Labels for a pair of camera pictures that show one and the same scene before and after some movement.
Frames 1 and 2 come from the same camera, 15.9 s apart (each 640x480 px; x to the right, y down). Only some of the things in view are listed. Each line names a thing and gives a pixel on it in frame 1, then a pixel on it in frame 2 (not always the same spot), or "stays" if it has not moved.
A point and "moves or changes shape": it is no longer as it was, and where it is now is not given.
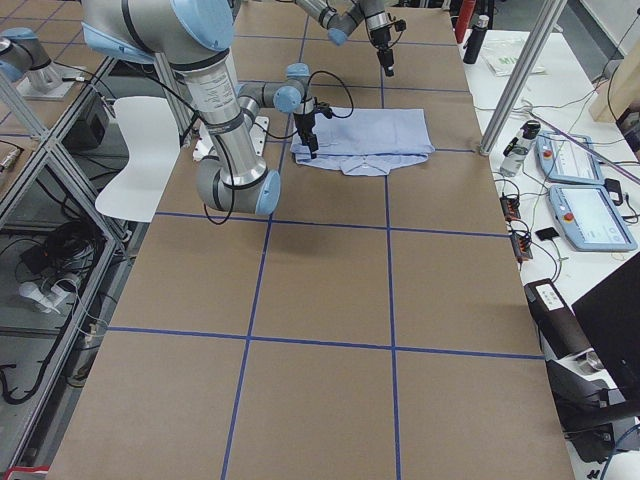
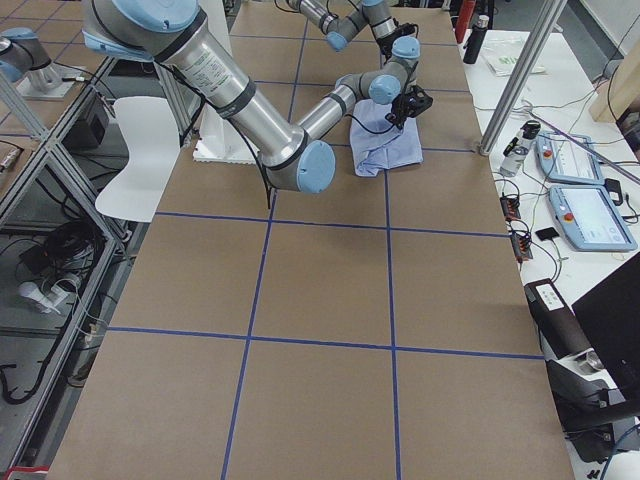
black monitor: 610,314 stays
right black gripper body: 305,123 → 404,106
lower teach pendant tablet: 589,219 stays
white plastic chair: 150,129 stays
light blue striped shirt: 367,141 moves or changes shape
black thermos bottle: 474,43 stays
